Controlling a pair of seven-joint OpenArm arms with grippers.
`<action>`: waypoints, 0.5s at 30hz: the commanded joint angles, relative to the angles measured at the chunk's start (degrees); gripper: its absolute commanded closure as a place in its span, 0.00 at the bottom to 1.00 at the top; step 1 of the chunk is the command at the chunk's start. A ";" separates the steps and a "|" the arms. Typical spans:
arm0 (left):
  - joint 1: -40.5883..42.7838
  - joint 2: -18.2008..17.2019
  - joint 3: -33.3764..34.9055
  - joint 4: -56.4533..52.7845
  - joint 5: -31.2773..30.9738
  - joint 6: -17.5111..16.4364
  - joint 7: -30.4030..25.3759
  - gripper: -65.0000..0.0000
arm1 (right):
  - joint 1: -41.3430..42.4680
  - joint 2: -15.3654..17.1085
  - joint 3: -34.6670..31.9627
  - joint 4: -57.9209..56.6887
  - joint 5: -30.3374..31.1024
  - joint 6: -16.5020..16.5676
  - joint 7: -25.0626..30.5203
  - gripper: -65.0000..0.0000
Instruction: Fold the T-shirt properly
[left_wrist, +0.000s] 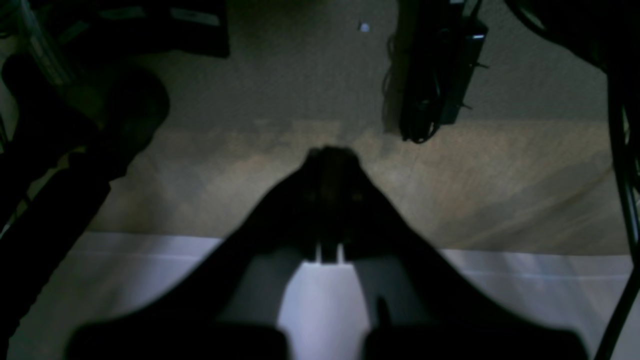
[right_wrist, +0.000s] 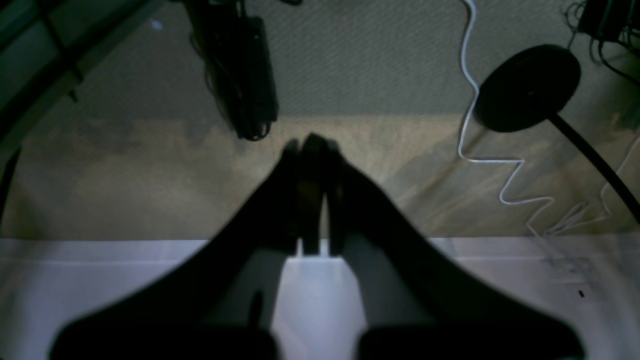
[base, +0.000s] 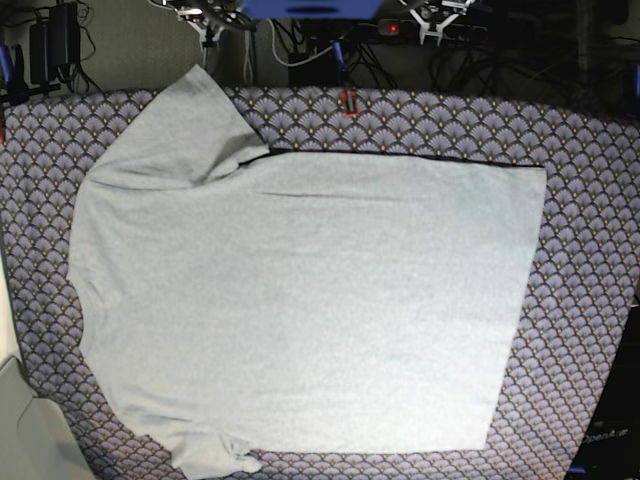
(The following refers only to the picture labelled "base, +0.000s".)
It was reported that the light grey T-shirt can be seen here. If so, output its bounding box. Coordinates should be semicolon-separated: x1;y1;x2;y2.
68;67;546;479

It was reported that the red black table clamp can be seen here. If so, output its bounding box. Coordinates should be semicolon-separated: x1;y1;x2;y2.
341;88;358;118

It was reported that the blue box overhead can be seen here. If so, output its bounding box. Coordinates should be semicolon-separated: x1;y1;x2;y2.
243;0;382;20

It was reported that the patterned fan-print tablecloth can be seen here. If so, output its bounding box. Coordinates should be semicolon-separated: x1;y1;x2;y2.
1;87;639;479

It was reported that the black power adapter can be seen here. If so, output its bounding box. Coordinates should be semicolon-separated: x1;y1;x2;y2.
29;2;81;85

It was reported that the beige plastic bin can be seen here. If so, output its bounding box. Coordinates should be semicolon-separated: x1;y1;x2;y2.
1;357;94;479

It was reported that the white cable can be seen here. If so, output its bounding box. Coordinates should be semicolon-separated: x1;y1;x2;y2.
242;17;334;81

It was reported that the black power strip red switch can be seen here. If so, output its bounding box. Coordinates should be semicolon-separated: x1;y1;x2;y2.
373;15;467;45

